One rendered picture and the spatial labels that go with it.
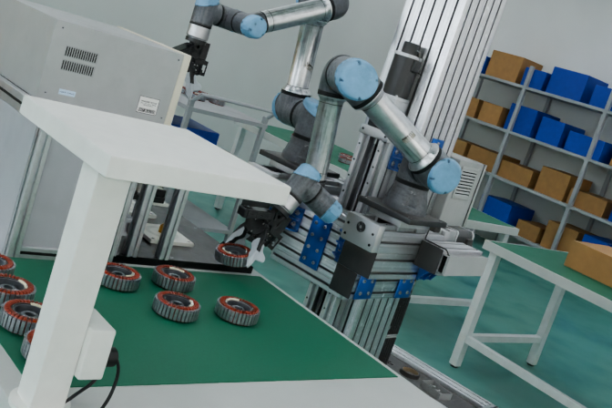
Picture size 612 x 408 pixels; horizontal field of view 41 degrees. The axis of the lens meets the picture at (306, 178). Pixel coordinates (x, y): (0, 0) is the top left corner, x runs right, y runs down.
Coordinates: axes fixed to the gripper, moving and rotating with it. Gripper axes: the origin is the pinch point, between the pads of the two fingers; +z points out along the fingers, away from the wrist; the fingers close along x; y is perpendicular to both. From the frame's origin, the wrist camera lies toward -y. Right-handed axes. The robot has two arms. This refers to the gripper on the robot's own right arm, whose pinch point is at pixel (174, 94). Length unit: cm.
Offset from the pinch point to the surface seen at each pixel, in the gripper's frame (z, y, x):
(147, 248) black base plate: 38, -31, -45
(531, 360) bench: 112, 313, -26
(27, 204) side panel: 27, -73, -49
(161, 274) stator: 37, -42, -67
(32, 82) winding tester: 1, -70, -31
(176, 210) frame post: 24, -32, -54
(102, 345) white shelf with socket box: 27, -96, -117
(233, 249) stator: 34, -8, -55
